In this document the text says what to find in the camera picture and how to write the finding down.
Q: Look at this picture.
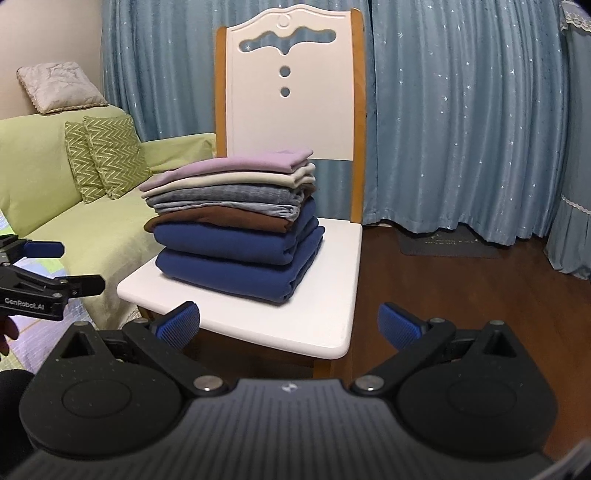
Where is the lilac purple garment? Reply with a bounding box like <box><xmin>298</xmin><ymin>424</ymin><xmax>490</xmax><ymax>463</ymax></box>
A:
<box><xmin>139</xmin><ymin>148</ymin><xmax>314</xmax><ymax>192</ymax></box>

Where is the person's left hand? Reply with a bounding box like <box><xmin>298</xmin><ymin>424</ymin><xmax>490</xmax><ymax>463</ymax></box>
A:
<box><xmin>0</xmin><ymin>315</ymin><xmax>19</xmax><ymax>356</ymax></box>

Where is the checkered blue green bedsheet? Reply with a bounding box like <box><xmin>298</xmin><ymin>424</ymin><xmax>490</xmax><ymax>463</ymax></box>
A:
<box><xmin>0</xmin><ymin>209</ymin><xmax>98</xmax><ymax>375</ymax></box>

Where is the rear green zigzag cushion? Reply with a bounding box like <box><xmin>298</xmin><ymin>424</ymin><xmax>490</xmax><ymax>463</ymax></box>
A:
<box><xmin>64</xmin><ymin>121</ymin><xmax>106</xmax><ymax>204</ymax></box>

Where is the green zigzag cushion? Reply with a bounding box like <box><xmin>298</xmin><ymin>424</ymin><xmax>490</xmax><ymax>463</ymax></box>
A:
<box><xmin>83</xmin><ymin>115</ymin><xmax>151</xmax><ymax>199</ymax></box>
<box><xmin>64</xmin><ymin>121</ymin><xmax>106</xmax><ymax>204</ymax></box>

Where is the dark floor mat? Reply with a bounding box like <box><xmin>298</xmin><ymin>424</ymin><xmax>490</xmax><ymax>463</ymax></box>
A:
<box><xmin>397</xmin><ymin>225</ymin><xmax>501</xmax><ymax>259</ymax></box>

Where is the lower navy folded garment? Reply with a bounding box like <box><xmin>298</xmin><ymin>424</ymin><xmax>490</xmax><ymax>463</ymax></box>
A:
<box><xmin>155</xmin><ymin>226</ymin><xmax>325</xmax><ymax>304</ymax></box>

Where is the navy folded garment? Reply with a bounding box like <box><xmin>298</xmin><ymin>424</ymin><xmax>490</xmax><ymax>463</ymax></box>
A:
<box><xmin>153</xmin><ymin>198</ymin><xmax>318</xmax><ymax>265</ymax></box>
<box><xmin>155</xmin><ymin>226</ymin><xmax>325</xmax><ymax>304</ymax></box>

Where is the upper navy folded garment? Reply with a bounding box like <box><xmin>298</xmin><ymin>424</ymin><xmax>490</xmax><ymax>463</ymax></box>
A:
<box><xmin>153</xmin><ymin>198</ymin><xmax>318</xmax><ymax>265</ymax></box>

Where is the front green zigzag cushion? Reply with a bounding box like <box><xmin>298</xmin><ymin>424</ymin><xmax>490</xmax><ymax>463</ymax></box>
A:
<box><xmin>83</xmin><ymin>115</ymin><xmax>151</xmax><ymax>199</ymax></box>

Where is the brown folded garment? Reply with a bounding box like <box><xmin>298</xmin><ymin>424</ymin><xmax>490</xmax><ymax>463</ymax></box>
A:
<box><xmin>143</xmin><ymin>206</ymin><xmax>294</xmax><ymax>233</ymax></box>

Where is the beige satin pillow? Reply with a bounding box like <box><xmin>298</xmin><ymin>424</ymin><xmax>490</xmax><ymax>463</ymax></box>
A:
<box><xmin>16</xmin><ymin>61</ymin><xmax>108</xmax><ymax>115</ymax></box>

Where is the blue lace-trimmed cover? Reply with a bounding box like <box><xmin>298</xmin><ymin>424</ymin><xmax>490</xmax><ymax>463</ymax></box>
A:
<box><xmin>546</xmin><ymin>1</ymin><xmax>590</xmax><ymax>281</ymax></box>

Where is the grey folded garment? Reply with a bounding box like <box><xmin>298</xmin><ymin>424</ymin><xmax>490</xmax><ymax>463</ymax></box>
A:
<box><xmin>146</xmin><ymin>184</ymin><xmax>315</xmax><ymax>221</ymax></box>

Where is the beige folded garment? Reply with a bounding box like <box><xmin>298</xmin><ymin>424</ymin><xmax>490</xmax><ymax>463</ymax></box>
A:
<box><xmin>140</xmin><ymin>163</ymin><xmax>315</xmax><ymax>199</ymax></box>

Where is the blue starry curtain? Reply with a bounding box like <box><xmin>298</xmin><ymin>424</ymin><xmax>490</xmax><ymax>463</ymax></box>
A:
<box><xmin>102</xmin><ymin>1</ymin><xmax>567</xmax><ymax>245</ymax></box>

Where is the white wooden chair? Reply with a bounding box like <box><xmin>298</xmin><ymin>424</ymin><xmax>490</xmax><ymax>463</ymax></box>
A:
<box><xmin>117</xmin><ymin>4</ymin><xmax>367</xmax><ymax>378</ymax></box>

